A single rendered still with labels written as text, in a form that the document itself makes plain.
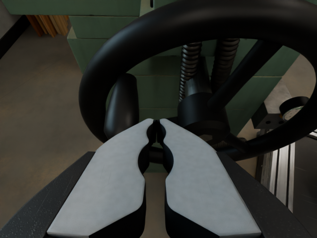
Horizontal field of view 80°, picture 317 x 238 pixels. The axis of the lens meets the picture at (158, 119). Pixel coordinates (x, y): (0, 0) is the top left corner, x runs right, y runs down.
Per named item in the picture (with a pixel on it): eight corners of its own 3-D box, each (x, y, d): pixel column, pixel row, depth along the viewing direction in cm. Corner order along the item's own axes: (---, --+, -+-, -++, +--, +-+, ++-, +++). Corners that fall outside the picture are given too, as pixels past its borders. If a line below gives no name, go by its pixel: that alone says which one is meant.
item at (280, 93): (254, 130, 54) (268, 114, 47) (244, 96, 61) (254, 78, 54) (283, 130, 54) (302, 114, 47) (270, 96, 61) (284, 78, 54)
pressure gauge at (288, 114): (273, 125, 47) (293, 106, 40) (268, 113, 49) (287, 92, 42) (298, 126, 47) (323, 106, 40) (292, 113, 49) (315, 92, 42)
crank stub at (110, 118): (145, 141, 13) (123, 151, 15) (147, 80, 16) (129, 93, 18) (114, 129, 12) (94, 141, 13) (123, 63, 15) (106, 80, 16)
